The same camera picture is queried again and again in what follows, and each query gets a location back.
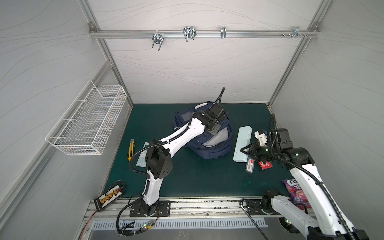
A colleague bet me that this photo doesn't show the mint green pencil case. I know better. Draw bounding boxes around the mint green pencil case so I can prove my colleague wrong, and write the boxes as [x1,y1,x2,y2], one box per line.
[233,126,252,163]

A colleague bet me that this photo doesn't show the navy blue student backpack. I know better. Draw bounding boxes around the navy blue student backpack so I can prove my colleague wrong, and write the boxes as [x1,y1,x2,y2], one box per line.
[172,101,233,160]

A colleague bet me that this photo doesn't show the white green calculator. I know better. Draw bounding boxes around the white green calculator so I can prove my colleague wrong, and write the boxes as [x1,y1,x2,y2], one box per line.
[136,150,148,168]

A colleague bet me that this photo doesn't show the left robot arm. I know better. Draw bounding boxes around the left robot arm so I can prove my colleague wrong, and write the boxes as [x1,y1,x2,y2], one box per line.
[139,102,233,216]

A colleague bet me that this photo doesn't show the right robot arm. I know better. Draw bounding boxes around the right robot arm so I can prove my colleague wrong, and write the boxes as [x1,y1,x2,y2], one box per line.
[241,129,369,240]

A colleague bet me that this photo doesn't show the clear pen case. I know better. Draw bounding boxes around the clear pen case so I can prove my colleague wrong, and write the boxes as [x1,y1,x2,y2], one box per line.
[246,158,255,174]

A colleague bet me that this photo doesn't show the red flat box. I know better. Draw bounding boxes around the red flat box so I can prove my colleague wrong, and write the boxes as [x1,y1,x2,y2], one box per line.
[259,161,273,170]

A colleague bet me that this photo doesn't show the pink snack pouch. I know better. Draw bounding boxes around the pink snack pouch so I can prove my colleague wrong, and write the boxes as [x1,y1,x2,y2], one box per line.
[282,179,312,209]

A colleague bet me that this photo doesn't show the green mat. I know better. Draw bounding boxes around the green mat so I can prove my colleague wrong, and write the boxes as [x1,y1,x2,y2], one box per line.
[106,104,292,198]

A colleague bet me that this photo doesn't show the middle metal hook clamp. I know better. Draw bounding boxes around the middle metal hook clamp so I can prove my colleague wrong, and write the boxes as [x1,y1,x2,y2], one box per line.
[183,27,197,42]

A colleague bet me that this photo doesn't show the metal hook clamp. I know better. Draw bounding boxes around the metal hook clamp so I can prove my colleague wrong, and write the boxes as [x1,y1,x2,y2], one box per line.
[152,33,164,51]
[183,27,197,42]
[282,27,309,39]

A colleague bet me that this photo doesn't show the yellow utility knife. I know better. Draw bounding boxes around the yellow utility knife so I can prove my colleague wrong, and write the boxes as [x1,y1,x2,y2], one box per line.
[128,139,135,161]

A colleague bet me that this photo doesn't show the left metal hook clamp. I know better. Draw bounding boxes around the left metal hook clamp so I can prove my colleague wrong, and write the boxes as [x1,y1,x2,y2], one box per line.
[152,33,164,51]

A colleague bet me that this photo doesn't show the right metal hook clamp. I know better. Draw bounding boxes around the right metal hook clamp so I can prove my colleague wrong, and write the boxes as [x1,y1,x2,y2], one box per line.
[282,27,309,39]

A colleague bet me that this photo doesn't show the yellow terminal block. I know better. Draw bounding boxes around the yellow terminal block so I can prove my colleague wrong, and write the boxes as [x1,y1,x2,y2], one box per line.
[94,180,126,212]

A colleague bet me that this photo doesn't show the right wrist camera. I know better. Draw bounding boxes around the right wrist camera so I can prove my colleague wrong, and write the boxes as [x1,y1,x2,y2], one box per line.
[254,131,268,147]

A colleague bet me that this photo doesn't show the black floor cable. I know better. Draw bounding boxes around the black floor cable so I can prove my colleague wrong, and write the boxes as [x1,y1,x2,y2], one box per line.
[238,197,269,240]

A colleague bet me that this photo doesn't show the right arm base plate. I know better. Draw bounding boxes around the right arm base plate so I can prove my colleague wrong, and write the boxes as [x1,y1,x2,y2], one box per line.
[245,199,267,216]

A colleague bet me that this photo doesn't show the small metal ring clamp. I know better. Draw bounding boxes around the small metal ring clamp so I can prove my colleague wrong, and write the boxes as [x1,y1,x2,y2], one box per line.
[221,27,227,39]

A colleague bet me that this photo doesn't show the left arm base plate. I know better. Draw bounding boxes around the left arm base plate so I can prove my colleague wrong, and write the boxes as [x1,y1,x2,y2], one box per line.
[130,200,171,218]

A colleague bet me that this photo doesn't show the aluminium top rail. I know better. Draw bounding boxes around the aluminium top rail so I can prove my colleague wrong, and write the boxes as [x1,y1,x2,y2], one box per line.
[90,29,320,39]

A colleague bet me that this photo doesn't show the white wire basket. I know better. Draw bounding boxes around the white wire basket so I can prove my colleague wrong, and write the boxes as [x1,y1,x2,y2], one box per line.
[45,80,127,156]

